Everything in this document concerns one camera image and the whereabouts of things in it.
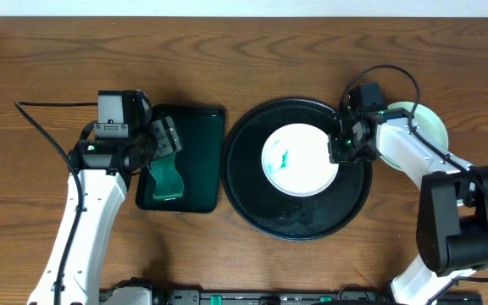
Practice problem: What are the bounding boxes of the green sponge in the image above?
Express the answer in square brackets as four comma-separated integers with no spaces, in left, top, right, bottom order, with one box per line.
[149,153,184,201]

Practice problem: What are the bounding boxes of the pink plate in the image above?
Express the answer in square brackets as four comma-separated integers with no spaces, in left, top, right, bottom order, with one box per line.
[261,123,339,197]

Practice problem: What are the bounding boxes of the mint green plate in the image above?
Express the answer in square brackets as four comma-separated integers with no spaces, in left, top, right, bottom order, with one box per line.
[380,101,449,171]

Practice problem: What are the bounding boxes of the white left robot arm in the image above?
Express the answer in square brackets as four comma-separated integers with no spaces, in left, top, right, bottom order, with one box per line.
[28,117,181,304]

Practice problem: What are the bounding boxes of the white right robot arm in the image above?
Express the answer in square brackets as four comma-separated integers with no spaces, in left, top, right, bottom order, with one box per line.
[329,106,488,304]

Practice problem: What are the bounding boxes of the rectangular black tray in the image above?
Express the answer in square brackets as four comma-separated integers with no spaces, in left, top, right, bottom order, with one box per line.
[136,104,225,214]

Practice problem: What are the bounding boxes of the round black tray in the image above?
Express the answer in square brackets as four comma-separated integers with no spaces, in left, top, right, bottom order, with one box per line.
[220,97,373,241]

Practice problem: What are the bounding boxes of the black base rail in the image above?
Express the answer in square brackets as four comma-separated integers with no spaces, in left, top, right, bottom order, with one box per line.
[98,277,485,305]

